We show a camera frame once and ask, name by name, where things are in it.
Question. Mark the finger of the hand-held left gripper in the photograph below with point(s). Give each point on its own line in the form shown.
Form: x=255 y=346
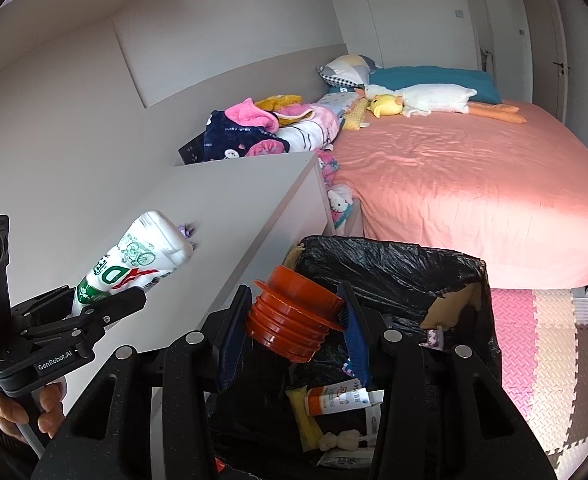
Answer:
x=44 y=305
x=119 y=305

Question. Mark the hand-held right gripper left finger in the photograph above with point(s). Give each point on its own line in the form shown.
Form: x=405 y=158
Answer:
x=230 y=345

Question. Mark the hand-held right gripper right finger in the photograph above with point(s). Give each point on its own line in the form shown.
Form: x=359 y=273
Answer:
x=356 y=340

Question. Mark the green and white squeeze tube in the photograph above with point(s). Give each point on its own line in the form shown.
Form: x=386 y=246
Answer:
x=134 y=255

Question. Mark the orange and white carton box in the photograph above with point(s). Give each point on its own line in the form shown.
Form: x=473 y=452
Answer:
x=344 y=397

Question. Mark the orange collapsible cup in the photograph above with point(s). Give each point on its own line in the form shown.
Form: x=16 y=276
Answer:
x=294 y=315

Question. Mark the cardboard bin with black bag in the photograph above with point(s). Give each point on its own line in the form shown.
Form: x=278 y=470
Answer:
x=399 y=275

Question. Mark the person's left hand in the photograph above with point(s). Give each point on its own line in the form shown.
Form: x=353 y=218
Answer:
x=51 y=407

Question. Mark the small purple and white packet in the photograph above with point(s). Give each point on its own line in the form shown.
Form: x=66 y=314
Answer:
x=435 y=336

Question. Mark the yellow plastic packet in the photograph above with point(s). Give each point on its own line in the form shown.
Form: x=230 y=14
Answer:
x=301 y=415

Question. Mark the white crumpled wrapper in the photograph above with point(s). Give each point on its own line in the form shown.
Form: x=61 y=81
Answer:
x=346 y=440

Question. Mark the purple plastic bag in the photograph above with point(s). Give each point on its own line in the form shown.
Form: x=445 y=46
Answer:
x=188 y=231

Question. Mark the cartoon cat blanket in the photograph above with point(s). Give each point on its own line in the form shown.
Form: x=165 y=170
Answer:
x=339 y=200

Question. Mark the black flat device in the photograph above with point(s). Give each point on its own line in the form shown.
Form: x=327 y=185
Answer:
x=191 y=149

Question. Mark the bed with pink sheet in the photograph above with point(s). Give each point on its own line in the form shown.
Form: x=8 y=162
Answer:
x=464 y=190

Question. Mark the pink and beige foam mat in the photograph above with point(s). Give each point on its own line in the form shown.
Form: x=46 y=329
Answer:
x=549 y=360

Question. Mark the navy printed blanket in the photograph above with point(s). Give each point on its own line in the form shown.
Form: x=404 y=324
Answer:
x=229 y=142

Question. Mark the white cartoon blanket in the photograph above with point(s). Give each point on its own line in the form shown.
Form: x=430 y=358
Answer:
x=309 y=132

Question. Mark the yellow corn plush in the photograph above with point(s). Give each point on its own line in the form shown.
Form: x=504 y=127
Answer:
x=354 y=115

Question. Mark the pile of clothes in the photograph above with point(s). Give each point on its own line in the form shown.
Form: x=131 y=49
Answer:
x=249 y=115

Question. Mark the yellow duck plush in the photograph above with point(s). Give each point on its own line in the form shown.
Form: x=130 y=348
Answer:
x=385 y=106

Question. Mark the yellow cloth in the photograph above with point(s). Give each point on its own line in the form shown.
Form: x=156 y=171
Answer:
x=279 y=102

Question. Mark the white goose plush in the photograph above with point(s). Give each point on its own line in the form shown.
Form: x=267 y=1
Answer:
x=434 y=97

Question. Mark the patchwork checked pillow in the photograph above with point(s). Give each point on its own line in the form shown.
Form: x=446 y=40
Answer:
x=346 y=70

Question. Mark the teal pillow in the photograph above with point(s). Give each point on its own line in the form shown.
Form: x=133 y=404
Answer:
x=434 y=77

